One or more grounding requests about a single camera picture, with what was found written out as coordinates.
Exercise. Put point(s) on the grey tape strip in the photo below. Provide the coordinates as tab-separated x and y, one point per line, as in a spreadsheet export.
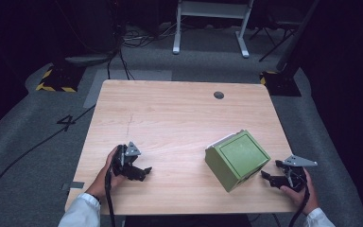
75	185

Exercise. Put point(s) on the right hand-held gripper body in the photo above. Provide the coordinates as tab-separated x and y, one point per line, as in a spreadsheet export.
296	176

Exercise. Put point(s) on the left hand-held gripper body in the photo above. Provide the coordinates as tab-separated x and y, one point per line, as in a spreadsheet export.
123	164

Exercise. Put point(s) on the grey metal post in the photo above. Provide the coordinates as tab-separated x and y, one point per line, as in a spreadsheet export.
296	34

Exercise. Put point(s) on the person's left hand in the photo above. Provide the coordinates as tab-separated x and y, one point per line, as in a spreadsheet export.
102	184

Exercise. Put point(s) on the person's right hand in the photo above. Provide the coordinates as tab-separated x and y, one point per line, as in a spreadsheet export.
307	198

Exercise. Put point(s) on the white desk frame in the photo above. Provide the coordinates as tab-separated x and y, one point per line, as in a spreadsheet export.
212	9

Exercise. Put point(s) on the green box with lid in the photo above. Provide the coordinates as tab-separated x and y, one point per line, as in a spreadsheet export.
238	157

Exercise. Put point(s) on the black folding stand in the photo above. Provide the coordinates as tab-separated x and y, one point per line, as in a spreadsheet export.
274	38

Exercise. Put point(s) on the grey round stand base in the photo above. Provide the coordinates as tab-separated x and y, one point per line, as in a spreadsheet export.
88	59

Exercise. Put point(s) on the black yellow striped stand base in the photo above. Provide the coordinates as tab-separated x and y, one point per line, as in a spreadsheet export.
61	78
280	83

